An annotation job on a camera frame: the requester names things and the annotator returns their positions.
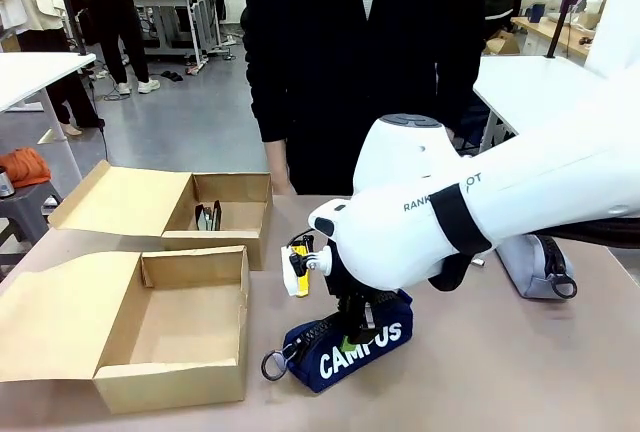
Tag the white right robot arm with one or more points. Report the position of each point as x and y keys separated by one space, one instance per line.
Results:
x=500 y=192

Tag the black slippers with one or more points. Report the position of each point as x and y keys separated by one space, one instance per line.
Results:
x=174 y=75

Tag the lavender pencil pouch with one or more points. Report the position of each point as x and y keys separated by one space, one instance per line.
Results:
x=535 y=267

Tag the person in cream jacket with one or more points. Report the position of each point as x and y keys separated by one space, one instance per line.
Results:
x=35 y=2

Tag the black tripod pole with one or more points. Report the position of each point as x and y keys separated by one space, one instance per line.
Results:
x=70 y=2

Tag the orange cloth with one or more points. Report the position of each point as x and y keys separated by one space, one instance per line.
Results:
x=25 y=167

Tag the large open cardboard box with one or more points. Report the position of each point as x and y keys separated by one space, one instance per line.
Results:
x=165 y=332

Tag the grey plastic stool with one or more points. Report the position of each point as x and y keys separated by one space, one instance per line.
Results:
x=25 y=212

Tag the person in grey hoodie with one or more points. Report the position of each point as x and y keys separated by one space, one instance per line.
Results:
x=117 y=12

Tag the black slanted pole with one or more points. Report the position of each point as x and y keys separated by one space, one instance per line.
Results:
x=565 y=7

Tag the person in black coat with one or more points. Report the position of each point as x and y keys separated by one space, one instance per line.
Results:
x=325 y=52

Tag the white cylinder container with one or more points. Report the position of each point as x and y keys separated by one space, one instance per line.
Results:
x=595 y=11

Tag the navy campus pencil pouch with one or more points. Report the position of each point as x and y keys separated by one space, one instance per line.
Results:
x=360 y=357

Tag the small cardboard box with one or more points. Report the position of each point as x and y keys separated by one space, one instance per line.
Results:
x=130 y=202

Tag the wooden desk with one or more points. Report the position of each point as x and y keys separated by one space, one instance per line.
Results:
x=560 y=34

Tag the grey workbench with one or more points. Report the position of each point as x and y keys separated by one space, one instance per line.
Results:
x=175 y=12

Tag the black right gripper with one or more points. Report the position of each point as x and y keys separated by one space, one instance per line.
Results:
x=350 y=292

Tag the brown background cardboard box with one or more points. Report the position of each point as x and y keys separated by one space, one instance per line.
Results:
x=502 y=44

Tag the white yellow wrist camera mount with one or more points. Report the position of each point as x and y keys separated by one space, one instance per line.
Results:
x=300 y=272

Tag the small metal can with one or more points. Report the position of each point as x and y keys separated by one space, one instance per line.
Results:
x=4 y=183

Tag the blue mug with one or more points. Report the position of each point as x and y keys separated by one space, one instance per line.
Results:
x=535 y=12

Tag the person's right forearm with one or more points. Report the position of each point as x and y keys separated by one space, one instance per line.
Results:
x=270 y=112

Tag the white table with leg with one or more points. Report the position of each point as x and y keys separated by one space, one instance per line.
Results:
x=30 y=77

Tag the person's right hand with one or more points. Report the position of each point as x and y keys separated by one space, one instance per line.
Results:
x=280 y=179

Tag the black eyeglasses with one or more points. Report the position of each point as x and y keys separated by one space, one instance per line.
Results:
x=209 y=216

